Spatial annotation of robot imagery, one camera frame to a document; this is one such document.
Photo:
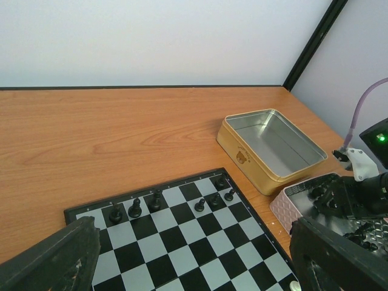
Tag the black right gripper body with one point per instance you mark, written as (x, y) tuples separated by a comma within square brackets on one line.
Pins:
[(338, 198)]

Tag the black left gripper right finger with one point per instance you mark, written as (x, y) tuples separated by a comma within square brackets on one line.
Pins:
[(325, 260)]

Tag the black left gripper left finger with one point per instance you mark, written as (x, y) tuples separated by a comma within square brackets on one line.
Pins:
[(65, 260)]

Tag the black chess piece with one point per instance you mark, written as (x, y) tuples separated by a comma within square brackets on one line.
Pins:
[(115, 215), (155, 204), (220, 184), (229, 196), (135, 209), (214, 201), (199, 206)]

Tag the white chess piece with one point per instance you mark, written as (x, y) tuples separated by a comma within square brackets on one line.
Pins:
[(295, 286)]

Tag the black chess pieces in tin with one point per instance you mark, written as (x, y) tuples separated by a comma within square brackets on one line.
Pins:
[(371, 235)]

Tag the black chess piece on board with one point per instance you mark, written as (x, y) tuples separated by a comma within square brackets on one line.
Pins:
[(199, 206), (229, 196), (135, 209), (214, 201), (220, 184)]

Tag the pink metal tin base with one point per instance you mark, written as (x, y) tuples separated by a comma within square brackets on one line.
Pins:
[(295, 201)]

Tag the gold metal tin lid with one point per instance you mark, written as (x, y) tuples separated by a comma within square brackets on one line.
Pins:
[(269, 149)]

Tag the black white chessboard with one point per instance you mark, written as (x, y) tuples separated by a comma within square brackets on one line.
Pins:
[(227, 247)]

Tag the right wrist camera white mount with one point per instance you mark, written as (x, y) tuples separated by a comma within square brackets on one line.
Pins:
[(358, 162)]

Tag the black frame post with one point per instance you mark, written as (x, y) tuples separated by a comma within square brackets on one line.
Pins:
[(317, 37)]

